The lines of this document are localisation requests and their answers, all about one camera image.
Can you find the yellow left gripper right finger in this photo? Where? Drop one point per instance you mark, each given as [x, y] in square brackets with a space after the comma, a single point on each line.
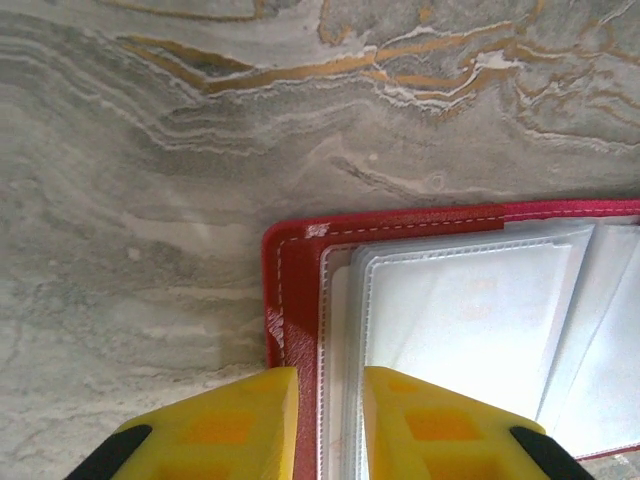
[440, 435]

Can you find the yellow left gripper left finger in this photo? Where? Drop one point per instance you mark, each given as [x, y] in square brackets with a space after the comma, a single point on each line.
[225, 430]

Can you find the red card holder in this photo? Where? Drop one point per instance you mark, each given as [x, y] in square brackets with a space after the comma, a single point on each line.
[295, 250]

